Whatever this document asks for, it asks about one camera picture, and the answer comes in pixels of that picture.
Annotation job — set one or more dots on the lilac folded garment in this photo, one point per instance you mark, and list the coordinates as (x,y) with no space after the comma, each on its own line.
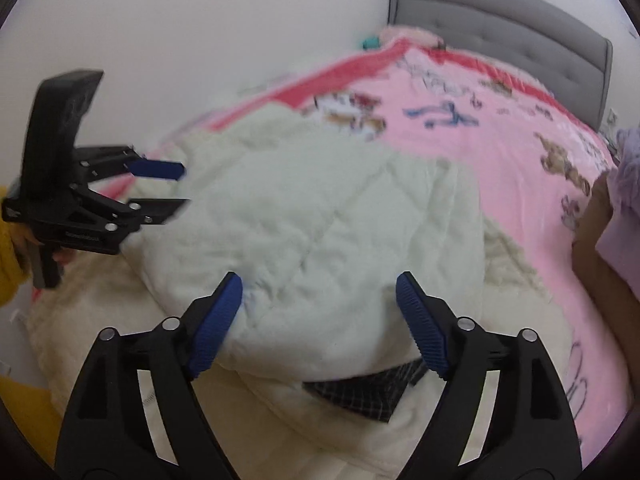
(618,245)

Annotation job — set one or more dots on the brown folded garment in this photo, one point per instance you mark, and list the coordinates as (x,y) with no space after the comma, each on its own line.
(610,294)

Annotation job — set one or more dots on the grey upholstered headboard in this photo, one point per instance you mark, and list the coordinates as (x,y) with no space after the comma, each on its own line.
(568,57)

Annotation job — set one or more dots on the left hand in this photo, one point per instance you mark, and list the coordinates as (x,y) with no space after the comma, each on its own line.
(62,255)

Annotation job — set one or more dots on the teal small object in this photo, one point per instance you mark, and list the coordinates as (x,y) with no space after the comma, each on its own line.
(371,43)

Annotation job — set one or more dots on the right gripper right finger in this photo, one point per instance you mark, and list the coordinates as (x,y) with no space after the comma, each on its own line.
(460,352)

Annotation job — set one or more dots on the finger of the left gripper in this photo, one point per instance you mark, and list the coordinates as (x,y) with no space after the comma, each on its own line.
(154,211)
(156,169)

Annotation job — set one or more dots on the yellow sleeve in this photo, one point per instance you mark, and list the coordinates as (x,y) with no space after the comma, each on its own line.
(30,407)

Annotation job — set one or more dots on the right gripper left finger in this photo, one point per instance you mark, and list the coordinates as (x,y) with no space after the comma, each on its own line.
(178,350)

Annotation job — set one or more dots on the pink patterned blanket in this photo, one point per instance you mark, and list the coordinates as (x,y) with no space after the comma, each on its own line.
(525,165)

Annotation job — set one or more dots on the cream quilted jacket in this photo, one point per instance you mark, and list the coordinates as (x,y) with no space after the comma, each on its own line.
(319,225)

